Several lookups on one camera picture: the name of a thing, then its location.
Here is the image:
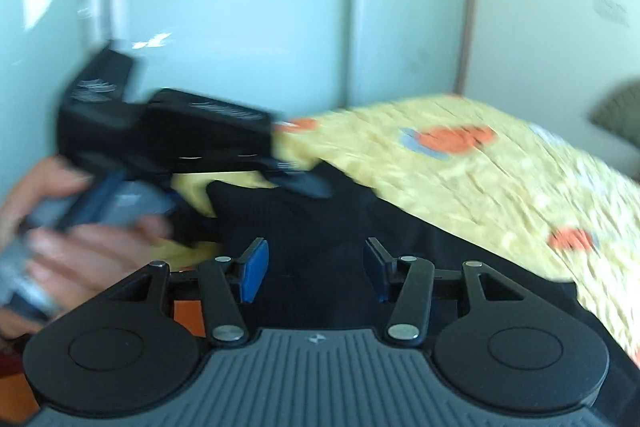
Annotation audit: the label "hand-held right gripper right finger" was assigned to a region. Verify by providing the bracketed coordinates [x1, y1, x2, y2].
[364, 237, 527, 343]

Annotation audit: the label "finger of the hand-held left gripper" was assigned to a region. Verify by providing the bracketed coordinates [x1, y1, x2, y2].
[265, 156, 335, 202]

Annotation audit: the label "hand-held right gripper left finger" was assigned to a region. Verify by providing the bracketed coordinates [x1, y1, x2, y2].
[107, 237, 270, 347]

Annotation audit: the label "black pants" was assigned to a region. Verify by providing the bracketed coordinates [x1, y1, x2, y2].
[167, 161, 640, 427]

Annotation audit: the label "person's left hand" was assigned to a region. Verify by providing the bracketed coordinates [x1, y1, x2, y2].
[0, 156, 173, 339]

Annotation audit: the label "yellow carrot print blanket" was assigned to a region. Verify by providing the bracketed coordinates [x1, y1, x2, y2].
[150, 93, 640, 369]

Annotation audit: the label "green padded headboard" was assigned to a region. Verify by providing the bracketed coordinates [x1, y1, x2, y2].
[589, 78, 640, 142]

